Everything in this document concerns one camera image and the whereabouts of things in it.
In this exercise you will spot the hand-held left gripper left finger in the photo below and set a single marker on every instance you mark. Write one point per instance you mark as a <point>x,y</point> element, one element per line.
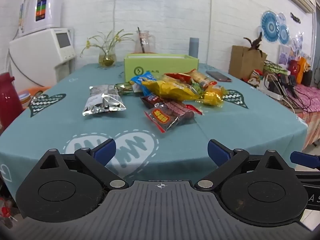
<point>106,148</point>

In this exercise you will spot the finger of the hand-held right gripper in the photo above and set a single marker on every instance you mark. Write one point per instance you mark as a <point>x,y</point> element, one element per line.
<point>303,158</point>

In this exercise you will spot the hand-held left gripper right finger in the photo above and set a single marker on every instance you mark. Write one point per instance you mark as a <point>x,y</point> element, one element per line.
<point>217,150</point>

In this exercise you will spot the silver snack packet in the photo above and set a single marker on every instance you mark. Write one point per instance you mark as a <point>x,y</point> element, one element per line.
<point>103,100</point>

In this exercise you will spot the round biscuit packet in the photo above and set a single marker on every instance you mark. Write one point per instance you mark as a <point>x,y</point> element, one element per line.
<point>201,77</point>

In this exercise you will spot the large yellow snack packet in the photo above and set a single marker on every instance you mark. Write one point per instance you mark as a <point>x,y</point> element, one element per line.
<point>170,90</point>

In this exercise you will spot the blue cookie packet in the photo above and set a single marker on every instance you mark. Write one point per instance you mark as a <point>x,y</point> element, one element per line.
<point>143,78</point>

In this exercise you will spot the green cardboard box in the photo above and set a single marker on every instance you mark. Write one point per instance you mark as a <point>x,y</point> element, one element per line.
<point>160,66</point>

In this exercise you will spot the teal printed tablecloth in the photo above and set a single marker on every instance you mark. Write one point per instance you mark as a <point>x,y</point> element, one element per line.
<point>62,130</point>

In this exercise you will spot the clear yellow candy bag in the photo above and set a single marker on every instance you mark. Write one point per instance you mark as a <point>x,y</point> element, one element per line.
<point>212,96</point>

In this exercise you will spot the green cookie packet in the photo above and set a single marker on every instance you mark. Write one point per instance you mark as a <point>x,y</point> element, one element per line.
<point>123,88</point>

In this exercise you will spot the clear packet with red label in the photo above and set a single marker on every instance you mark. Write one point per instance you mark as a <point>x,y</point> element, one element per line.
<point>162,117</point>

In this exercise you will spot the white power strip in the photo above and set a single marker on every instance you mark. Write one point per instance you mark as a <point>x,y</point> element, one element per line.
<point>277,93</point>

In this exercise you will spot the smartphone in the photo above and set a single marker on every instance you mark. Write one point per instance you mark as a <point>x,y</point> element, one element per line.
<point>218,75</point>

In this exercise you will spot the santa doll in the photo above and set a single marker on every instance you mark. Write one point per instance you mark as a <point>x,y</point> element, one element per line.
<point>255,77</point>

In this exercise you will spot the red and green snack packet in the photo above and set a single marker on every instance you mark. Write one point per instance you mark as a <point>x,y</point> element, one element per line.
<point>178,77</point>

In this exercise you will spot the orange gift bag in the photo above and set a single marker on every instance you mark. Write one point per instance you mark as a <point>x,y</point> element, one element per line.
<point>303,70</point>

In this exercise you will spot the orange basin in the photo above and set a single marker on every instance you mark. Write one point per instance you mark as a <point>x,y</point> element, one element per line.
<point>37,91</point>

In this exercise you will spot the red gift bag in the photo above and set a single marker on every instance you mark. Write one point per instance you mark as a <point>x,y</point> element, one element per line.
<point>295,68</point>

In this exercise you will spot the brown cardboard box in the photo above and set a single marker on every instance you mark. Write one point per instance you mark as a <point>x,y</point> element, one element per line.
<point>243,62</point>

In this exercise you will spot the plant in glass vase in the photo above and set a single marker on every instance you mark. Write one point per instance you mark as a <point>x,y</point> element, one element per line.
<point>107,55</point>

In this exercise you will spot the red thermos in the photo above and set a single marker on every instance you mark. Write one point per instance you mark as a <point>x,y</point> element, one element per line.
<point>8,100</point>

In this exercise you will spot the glass pitcher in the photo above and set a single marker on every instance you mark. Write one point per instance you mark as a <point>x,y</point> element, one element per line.
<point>144,42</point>

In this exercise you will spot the dried brown plant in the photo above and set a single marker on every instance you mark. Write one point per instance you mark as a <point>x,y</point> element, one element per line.
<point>256,43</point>

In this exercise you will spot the white appliance with screen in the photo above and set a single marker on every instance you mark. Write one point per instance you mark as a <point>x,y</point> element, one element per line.
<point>40,55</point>

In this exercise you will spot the small blue paper fan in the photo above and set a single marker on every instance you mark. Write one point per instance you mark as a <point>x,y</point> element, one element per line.
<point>284,35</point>

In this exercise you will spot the large blue paper fan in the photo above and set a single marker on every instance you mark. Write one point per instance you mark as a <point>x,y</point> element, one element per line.
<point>270,26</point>

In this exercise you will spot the white water purifier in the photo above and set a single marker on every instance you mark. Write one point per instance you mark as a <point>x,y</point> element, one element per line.
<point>41,10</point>

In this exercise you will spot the white wall pipe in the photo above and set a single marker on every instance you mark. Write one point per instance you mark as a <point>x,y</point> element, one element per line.
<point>211,17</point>

